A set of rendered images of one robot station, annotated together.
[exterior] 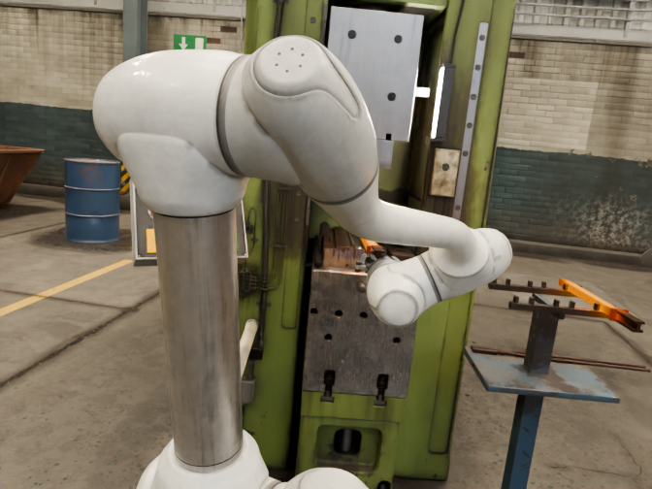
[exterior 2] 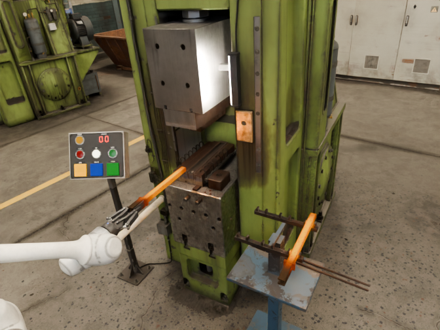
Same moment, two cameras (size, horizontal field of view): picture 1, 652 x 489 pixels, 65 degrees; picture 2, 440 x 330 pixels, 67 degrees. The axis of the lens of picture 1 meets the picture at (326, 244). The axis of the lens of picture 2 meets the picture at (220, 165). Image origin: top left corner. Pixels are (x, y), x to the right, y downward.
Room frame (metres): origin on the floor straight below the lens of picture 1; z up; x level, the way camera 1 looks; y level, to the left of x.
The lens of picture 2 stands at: (0.46, -1.14, 1.97)
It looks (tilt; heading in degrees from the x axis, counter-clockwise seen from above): 30 degrees down; 32
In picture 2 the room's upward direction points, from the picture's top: 4 degrees counter-clockwise
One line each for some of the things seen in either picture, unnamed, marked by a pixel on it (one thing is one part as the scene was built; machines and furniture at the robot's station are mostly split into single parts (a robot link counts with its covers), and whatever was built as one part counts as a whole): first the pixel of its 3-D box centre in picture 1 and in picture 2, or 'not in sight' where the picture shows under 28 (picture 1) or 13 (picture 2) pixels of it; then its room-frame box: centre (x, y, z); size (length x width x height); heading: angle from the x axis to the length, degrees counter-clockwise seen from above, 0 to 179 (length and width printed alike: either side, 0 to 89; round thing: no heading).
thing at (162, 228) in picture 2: (244, 388); (164, 227); (1.86, 0.27, 0.36); 0.09 x 0.07 x 0.12; 92
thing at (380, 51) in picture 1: (376, 83); (202, 62); (1.97, -0.13, 1.56); 0.42 x 0.39 x 0.40; 2
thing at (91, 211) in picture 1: (92, 200); not in sight; (5.76, 2.67, 0.44); 0.59 x 0.59 x 0.88
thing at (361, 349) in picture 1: (355, 309); (217, 196); (1.98, -0.14, 0.69); 0.56 x 0.38 x 0.45; 2
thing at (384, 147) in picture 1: (358, 150); (200, 105); (1.97, -0.09, 1.32); 0.42 x 0.20 x 0.10; 2
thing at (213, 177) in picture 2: (399, 259); (219, 179); (1.82, -0.27, 0.95); 0.12 x 0.08 x 0.06; 2
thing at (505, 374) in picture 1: (535, 372); (275, 271); (1.58, -0.72, 0.67); 0.40 x 0.30 x 0.02; 90
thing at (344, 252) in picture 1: (348, 244); (205, 160); (1.97, -0.09, 0.96); 0.42 x 0.20 x 0.09; 2
